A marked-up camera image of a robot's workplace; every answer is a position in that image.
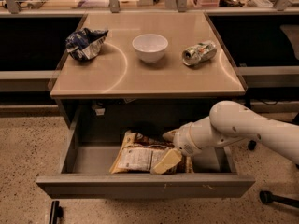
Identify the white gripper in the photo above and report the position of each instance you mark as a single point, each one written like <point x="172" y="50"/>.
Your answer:
<point x="183" y="139"/>

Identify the brown chip bag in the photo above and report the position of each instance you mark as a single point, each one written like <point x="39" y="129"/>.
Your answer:
<point x="138" y="153"/>

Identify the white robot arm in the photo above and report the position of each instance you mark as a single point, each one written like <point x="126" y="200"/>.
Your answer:
<point x="227" y="123"/>

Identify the grey open drawer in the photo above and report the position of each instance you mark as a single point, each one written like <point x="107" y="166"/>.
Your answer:
<point x="93" y="143"/>

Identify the grey cabinet with counter top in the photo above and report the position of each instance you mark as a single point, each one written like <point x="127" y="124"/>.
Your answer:
<point x="118" y="73"/>

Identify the blue crumpled chip bag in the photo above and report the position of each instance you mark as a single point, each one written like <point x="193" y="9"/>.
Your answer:
<point x="85" y="44"/>

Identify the black chair leg with caster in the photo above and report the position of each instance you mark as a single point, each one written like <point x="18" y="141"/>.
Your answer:
<point x="251" y="145"/>

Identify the crushed soda can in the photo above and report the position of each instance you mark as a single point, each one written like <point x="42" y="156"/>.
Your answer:
<point x="199" y="53"/>

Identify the white bowl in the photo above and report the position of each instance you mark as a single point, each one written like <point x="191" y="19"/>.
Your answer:
<point x="150" y="48"/>

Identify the black caster wheel base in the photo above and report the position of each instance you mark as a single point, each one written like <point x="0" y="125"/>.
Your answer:
<point x="267" y="197"/>

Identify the black object on floor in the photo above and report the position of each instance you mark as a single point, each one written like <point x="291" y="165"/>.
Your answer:
<point x="56" y="212"/>

